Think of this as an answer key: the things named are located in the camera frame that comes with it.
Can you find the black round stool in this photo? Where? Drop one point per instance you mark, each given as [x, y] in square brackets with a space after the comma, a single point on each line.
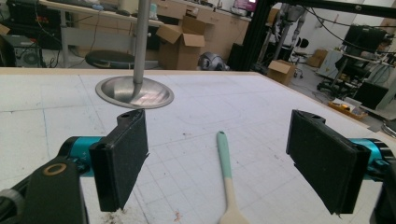
[109, 59]

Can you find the black flat panel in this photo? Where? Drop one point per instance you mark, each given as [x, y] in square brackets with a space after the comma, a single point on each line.
[370, 95]

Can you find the grey round helmet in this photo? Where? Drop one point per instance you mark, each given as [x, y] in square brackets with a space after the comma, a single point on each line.
[211, 61]

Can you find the large open cardboard box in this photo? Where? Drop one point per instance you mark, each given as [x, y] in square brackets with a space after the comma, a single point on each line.
[182, 43]

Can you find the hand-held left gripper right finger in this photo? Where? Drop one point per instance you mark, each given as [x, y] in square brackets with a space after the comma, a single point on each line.
[323, 161]

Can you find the cardboard box beside white cabinet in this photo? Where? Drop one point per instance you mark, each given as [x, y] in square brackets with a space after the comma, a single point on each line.
[317, 57]

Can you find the black metal frame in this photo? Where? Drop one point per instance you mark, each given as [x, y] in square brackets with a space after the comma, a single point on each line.
[258, 31]

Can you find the black monitor on stand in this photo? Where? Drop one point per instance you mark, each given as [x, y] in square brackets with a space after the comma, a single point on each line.
[364, 39]

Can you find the black computer tower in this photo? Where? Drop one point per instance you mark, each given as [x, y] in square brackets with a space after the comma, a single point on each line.
[23, 51]

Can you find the black office chair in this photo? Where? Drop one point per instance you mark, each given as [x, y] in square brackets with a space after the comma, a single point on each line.
[301, 49]

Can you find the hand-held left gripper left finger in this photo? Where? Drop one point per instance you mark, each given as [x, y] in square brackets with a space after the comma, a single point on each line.
[120, 161]

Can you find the yellow tray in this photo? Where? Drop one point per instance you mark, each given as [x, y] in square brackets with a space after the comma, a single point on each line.
[347, 109]

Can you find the metal stand with round base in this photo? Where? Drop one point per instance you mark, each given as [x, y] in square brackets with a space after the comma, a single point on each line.
[140, 90]

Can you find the white desk with metal legs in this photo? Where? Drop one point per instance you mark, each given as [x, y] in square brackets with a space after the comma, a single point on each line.
[81, 37]

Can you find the grey humanoid robot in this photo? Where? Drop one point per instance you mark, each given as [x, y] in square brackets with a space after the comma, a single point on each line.
[288, 21]

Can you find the small closed cardboard box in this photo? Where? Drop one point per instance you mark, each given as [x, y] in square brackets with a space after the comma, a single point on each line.
[281, 71]

